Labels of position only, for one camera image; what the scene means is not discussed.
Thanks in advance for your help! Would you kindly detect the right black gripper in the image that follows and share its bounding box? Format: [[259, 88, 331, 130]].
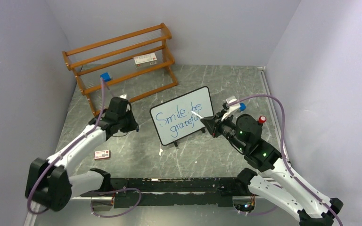
[[201, 109, 247, 152]]

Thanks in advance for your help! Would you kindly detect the white blue marker pen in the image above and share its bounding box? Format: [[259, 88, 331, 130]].
[[191, 111, 203, 119]]

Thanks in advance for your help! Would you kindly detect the white whiteboard black frame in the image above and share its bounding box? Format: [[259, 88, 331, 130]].
[[149, 86, 214, 145]]

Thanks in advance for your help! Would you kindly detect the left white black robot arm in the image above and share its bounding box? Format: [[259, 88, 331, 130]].
[[25, 95, 139, 214]]

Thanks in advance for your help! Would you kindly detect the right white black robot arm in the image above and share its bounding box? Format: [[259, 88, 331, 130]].
[[200, 111, 343, 226]]

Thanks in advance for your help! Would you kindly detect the blue grey whiteboard eraser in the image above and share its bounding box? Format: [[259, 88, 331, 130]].
[[239, 103, 246, 112]]

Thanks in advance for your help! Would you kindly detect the red white box on table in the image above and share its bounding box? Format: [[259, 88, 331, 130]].
[[94, 150, 110, 160]]

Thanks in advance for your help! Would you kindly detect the blue cube on shelf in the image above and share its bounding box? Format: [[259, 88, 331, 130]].
[[100, 72, 112, 82]]

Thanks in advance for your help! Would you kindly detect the red black bottle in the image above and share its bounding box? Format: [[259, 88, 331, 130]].
[[258, 115, 267, 124]]

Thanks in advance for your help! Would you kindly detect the orange wooden shelf rack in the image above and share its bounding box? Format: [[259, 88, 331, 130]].
[[62, 23, 179, 116]]

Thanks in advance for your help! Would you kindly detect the white red box on shelf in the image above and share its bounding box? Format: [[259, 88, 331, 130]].
[[133, 53, 158, 68]]

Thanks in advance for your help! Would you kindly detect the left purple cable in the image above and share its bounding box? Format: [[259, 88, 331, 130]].
[[26, 77, 110, 215]]

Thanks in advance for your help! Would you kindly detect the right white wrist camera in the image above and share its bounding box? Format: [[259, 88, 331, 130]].
[[221, 96, 240, 121]]

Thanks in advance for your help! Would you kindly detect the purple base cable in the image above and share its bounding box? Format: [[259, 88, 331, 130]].
[[90, 187, 142, 218]]

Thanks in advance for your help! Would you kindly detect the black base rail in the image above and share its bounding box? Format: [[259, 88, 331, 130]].
[[82, 177, 252, 209]]

